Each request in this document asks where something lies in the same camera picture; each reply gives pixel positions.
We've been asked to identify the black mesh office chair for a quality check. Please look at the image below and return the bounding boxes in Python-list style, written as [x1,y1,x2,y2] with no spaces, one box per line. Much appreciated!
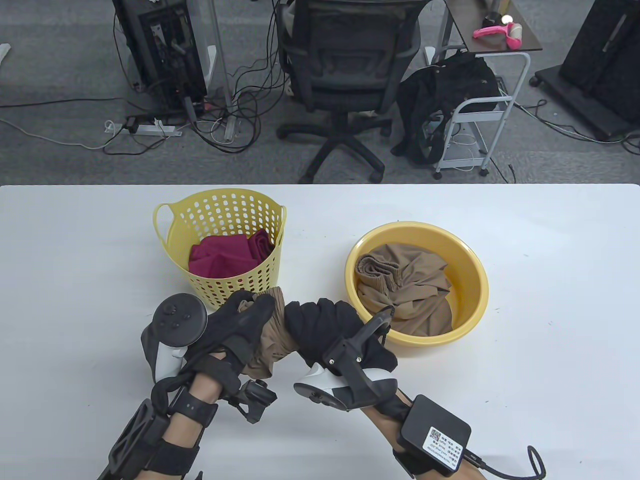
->
[276,0,423,185]

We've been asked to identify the magenta shorts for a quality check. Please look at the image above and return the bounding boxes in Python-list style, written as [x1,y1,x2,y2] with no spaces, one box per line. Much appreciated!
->
[188,229,275,277]

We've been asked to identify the white power strip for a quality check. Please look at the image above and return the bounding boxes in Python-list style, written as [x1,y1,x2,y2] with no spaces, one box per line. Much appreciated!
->
[105,120,184,137]

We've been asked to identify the white floor cable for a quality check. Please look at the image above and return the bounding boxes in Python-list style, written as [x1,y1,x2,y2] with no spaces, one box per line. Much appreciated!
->
[0,117,108,150]

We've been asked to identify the grey desk leg post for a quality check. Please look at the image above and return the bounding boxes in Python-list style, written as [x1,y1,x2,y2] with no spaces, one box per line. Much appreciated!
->
[206,0,237,142]

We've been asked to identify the black battery pack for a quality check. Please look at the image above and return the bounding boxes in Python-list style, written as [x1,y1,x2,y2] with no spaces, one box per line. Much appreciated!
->
[398,395,472,476]

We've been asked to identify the black wheeled cabinet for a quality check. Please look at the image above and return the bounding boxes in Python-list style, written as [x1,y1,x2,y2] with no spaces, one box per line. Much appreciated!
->
[530,0,640,142]

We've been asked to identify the black wrist strap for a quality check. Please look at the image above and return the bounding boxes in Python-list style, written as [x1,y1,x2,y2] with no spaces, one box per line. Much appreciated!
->
[170,387,219,428]
[392,447,441,479]

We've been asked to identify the black computer tower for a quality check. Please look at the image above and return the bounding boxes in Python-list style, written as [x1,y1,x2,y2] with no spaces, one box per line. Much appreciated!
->
[112,0,209,119]

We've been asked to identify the black looped cable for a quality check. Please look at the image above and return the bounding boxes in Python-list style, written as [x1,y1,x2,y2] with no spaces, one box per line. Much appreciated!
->
[467,445,547,480]

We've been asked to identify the yellow plastic basin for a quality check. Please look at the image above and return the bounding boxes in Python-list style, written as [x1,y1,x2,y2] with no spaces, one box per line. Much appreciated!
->
[344,221,490,349]

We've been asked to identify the black bag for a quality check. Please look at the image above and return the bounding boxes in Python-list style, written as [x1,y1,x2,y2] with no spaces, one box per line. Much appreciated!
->
[391,50,501,166]

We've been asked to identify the yellow perforated plastic basket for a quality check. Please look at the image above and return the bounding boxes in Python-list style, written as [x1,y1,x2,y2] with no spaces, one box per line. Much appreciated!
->
[153,188,288,308]

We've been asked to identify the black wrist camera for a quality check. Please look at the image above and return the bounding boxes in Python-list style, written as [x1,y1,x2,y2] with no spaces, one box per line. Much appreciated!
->
[225,379,278,425]

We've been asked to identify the person's left forearm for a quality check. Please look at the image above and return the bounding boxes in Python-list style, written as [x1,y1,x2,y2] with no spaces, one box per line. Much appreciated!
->
[145,372,221,480]

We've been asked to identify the white cart with brown top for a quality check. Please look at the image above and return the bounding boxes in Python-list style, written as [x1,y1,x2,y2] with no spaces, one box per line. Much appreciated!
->
[431,0,544,180]

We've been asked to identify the wide black forearm strap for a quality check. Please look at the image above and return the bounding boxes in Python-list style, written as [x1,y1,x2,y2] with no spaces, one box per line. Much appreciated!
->
[145,437,201,476]

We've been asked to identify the person's left hand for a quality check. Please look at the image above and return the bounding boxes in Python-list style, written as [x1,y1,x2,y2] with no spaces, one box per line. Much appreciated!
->
[185,290,276,397]

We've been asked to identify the bundle of black cables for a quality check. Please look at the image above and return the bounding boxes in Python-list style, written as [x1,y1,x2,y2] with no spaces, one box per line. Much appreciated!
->
[192,0,293,155]

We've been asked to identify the grey VR controller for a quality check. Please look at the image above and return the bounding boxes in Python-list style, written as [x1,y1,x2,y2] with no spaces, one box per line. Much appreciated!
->
[293,309,399,412]
[141,293,208,385]

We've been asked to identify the pink plastic tool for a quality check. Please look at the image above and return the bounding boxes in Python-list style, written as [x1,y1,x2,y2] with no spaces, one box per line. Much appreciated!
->
[473,22,523,50]

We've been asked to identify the brown shorts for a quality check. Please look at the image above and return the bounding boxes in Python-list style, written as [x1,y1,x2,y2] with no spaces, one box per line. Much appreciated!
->
[239,287,296,379]
[355,244,453,336]

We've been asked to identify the person's right hand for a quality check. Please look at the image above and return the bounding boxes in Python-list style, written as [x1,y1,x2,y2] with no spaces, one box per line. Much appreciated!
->
[284,298,416,416]

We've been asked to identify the black forearm brace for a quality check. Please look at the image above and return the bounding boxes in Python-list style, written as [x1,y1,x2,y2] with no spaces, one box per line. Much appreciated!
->
[97,385,173,480]

